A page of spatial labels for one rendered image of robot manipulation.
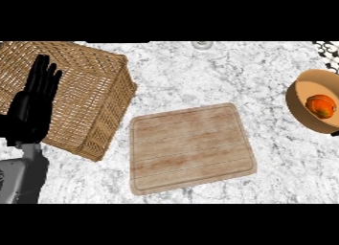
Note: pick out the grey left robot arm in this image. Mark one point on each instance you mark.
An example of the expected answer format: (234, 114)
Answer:
(14, 178)

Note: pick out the wooden cutting board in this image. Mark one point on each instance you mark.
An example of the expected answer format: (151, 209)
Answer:
(190, 147)

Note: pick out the tan pot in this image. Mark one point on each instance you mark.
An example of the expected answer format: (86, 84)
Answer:
(318, 100)

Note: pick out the black white patterned object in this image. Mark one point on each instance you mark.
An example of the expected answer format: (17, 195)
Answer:
(334, 55)

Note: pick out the orange squash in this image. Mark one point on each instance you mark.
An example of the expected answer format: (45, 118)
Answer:
(320, 106)

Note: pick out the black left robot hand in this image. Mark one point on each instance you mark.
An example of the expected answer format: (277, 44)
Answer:
(30, 105)

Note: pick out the brown wicker basket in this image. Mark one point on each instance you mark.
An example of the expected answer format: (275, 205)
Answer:
(84, 92)

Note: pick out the small grey white object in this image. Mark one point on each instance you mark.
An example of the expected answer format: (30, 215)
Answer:
(202, 44)

